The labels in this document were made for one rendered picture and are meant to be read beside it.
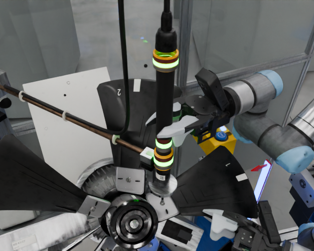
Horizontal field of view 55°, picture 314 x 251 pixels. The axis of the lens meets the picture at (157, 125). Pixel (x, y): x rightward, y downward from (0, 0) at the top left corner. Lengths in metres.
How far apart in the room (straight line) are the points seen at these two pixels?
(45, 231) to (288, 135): 0.66
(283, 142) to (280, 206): 1.67
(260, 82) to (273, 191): 1.78
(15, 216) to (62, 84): 0.40
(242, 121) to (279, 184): 1.75
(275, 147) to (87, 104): 0.57
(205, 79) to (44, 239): 0.60
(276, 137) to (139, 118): 0.33
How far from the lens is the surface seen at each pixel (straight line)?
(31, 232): 0.90
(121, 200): 0.75
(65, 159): 0.98
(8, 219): 0.93
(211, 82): 0.59
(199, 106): 0.64
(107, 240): 0.79
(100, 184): 0.87
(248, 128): 0.80
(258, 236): 0.78
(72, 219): 0.89
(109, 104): 0.80
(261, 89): 0.74
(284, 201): 2.44
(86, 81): 0.99
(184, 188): 0.84
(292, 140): 0.76
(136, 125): 0.76
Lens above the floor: 1.87
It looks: 42 degrees down
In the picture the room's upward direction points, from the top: straight up
